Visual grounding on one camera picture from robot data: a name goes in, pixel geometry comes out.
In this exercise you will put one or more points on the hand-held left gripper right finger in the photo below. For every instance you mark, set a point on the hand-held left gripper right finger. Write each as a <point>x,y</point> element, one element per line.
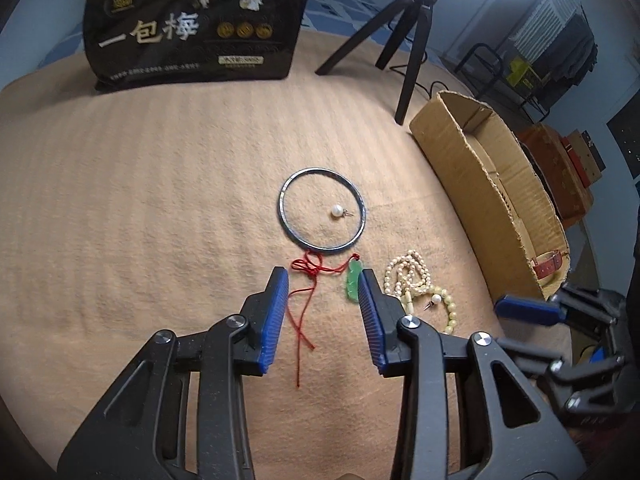
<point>372,320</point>

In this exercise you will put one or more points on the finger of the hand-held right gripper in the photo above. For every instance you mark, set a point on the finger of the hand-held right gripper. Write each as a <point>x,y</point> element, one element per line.
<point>525,310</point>
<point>530,355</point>

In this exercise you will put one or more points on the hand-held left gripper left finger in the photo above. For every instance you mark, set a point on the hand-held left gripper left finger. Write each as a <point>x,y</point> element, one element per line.
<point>275,320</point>

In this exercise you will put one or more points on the white pearl earring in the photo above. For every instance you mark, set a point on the white pearl earring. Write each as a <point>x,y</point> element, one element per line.
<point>338,211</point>
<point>436,299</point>

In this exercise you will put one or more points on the dark blue bangle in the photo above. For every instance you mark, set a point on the dark blue bangle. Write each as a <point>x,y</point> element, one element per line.
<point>285,220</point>

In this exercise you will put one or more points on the cardboard box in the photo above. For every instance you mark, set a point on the cardboard box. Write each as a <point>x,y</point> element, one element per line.
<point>480,185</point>

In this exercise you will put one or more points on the orange patterned cloth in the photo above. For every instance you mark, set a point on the orange patterned cloth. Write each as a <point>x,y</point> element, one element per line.
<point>560,175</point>

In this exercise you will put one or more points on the brown cardboard carton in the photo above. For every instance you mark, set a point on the brown cardboard carton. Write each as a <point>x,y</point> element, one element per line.
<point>585,155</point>

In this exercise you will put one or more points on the dark window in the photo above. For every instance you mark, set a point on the dark window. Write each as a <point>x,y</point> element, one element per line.
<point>627,135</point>

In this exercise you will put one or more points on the yellow crate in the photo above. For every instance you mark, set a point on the yellow crate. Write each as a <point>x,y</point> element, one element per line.
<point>522,72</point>

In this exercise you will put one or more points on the dark hanging clothes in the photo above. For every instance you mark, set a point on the dark hanging clothes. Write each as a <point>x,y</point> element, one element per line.
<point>575,50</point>

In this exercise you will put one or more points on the black tripod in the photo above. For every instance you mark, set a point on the black tripod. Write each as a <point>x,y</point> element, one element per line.
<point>415,35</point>

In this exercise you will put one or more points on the striped hanging towel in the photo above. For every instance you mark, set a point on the striped hanging towel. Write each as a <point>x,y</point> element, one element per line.
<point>545,15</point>

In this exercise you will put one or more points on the black printed snack bag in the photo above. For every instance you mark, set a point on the black printed snack bag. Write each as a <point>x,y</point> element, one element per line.
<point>200,25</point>

